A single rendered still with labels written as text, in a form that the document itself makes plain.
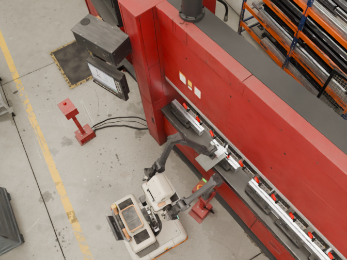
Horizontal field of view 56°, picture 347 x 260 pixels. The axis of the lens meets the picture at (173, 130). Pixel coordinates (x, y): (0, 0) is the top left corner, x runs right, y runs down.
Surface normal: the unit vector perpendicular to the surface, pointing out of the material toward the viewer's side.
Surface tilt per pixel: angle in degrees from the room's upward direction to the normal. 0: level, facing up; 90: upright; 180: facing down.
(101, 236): 0
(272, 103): 0
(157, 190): 48
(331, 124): 0
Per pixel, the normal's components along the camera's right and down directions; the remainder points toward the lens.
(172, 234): -0.04, -0.47
